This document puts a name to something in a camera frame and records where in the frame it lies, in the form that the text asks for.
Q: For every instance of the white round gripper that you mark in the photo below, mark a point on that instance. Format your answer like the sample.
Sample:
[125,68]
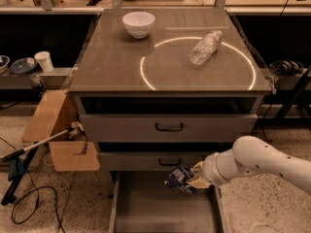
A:
[210,172]

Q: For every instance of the blue chip bag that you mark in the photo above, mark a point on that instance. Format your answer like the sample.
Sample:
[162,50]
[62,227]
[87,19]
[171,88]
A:
[178,178]

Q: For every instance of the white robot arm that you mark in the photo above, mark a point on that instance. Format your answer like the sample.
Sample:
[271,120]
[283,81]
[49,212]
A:
[251,156]

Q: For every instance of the middle grey drawer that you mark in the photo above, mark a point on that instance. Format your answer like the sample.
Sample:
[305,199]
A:
[149,161]

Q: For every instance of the bottom open grey drawer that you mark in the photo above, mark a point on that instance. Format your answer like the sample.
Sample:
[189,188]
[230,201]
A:
[142,203]

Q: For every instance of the grey drawer cabinet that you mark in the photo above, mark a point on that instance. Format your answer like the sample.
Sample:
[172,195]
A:
[120,75]

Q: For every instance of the top grey drawer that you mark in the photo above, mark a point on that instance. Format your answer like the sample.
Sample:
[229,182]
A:
[166,128]

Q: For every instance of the clear plastic water bottle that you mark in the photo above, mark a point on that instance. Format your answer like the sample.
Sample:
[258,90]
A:
[203,50]

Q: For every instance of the wooden stool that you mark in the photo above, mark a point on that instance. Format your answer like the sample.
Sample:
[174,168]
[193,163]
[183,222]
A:
[55,113]

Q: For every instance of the white ceramic bowl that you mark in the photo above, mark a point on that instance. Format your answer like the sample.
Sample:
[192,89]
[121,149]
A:
[139,24]

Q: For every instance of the grey side shelf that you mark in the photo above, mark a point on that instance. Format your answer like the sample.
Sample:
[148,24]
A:
[50,80]

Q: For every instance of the black grabber tool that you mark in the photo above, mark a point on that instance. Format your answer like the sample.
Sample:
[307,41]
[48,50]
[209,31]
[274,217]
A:
[18,164]

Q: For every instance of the white paper cup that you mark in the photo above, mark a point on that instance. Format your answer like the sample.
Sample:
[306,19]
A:
[44,60]

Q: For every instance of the blue grey plate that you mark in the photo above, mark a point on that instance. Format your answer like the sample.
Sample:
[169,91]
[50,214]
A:
[23,66]

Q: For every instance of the metal bowl at left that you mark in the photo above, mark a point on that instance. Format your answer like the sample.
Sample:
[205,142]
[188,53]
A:
[4,62]

